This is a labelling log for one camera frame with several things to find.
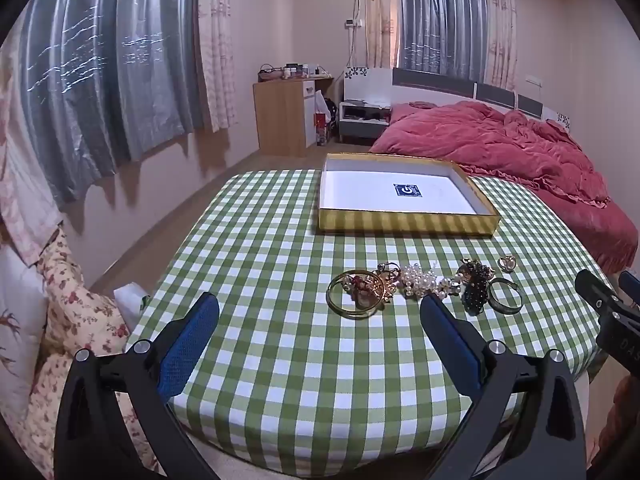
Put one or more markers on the white paper bag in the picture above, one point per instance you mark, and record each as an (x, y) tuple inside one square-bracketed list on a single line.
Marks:
[(320, 102)]

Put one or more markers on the pink floral sheer curtain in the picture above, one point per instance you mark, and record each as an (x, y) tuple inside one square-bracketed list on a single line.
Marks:
[(500, 30), (22, 185), (381, 15), (217, 45)]

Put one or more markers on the white deer print pillow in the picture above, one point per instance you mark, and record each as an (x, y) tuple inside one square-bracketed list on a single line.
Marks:
[(17, 330)]

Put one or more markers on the red duvet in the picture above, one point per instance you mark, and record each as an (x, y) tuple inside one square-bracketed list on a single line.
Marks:
[(505, 150)]

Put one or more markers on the green checkered tablecloth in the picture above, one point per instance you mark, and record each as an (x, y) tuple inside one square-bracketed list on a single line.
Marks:
[(280, 285)]

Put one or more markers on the floral print pillow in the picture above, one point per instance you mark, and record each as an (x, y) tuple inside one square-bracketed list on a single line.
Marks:
[(75, 310)]

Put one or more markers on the black bag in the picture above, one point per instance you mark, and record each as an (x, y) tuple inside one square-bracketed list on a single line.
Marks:
[(331, 109)]

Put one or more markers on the row of small cosmetic jars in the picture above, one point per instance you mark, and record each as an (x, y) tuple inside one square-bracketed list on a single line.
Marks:
[(300, 71)]

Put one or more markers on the wide grey-blue curtain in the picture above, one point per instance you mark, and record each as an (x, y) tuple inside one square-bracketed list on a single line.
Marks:
[(100, 75)]

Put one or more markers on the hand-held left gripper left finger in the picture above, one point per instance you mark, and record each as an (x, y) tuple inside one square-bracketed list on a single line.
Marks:
[(187, 342)]

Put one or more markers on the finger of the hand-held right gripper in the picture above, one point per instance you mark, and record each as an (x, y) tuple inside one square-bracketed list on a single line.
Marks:
[(595, 292), (631, 287)]

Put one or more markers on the person's right forearm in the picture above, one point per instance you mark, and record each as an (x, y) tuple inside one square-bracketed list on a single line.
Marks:
[(620, 410)]

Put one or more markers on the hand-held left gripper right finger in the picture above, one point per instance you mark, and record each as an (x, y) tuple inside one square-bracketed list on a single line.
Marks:
[(447, 342)]

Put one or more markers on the wooden cabinet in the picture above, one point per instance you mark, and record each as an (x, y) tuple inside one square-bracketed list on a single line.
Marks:
[(280, 115)]

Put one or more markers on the gold cardboard box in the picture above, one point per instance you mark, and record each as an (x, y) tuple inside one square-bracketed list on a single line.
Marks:
[(400, 195)]

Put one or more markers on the white and grey headboard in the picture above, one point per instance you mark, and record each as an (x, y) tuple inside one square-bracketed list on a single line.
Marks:
[(435, 80)]

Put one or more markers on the red and gold brooch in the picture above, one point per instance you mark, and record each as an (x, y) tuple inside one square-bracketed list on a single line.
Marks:
[(367, 290)]

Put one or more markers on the large gold bangle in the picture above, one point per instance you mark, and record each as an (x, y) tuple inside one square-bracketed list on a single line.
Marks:
[(336, 305)]

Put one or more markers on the white plastic bag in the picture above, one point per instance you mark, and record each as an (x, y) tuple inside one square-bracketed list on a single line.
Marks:
[(131, 300)]

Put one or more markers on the narrow grey-blue curtain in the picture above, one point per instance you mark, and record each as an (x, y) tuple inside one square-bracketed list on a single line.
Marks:
[(442, 20)]

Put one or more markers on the white nightstand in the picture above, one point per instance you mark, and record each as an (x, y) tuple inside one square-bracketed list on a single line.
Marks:
[(361, 122)]

